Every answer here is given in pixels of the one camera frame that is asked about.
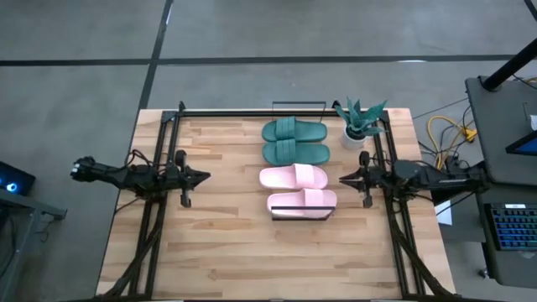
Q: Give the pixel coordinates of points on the grey keyboard desk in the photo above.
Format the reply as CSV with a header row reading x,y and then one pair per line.
x,y
503,268

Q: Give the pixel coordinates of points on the green snake plant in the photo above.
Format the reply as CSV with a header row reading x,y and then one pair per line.
x,y
361,117

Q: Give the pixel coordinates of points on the grey metal stand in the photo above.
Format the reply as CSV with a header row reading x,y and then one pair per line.
x,y
42,209

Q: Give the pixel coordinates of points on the pink rubber slide sandal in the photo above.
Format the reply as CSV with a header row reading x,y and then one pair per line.
x,y
302,199
293,176

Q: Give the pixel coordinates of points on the black pole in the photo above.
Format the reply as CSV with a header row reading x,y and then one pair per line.
x,y
507,67

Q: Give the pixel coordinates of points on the backlit computer keyboard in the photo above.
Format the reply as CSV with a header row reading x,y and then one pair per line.
x,y
516,228

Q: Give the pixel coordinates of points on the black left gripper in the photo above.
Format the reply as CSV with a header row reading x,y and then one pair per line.
x,y
180,180

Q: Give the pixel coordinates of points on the black frame wooden shelf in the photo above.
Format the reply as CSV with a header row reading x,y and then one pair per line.
x,y
304,207

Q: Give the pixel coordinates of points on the black aluminium table frame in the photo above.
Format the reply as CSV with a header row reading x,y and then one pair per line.
x,y
235,113

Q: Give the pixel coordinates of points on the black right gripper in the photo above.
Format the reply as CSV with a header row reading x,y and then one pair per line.
x,y
373,178

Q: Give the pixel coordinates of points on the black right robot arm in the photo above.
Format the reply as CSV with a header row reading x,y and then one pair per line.
x,y
440,178

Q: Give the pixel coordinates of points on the green rubber slide sandal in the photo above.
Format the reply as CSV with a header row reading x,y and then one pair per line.
x,y
293,153
293,128

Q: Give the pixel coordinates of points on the white plant pot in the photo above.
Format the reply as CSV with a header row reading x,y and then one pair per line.
x,y
350,142

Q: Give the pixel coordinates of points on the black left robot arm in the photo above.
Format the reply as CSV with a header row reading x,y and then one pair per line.
x,y
126,178

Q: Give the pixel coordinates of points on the black computer with blue lights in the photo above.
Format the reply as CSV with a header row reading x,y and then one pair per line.
x,y
12,180

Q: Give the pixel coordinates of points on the white paper sheet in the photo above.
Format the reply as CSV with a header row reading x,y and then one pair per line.
x,y
444,214

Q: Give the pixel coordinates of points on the laptop with blue screen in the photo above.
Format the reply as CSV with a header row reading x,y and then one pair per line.
x,y
524,147

